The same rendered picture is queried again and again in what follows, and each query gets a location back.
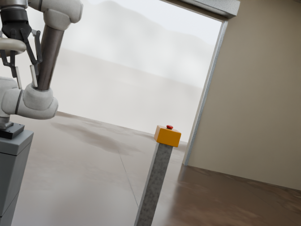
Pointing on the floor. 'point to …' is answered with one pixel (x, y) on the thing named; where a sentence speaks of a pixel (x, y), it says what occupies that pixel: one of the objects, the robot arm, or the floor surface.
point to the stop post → (156, 173)
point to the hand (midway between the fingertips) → (26, 77)
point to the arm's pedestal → (12, 172)
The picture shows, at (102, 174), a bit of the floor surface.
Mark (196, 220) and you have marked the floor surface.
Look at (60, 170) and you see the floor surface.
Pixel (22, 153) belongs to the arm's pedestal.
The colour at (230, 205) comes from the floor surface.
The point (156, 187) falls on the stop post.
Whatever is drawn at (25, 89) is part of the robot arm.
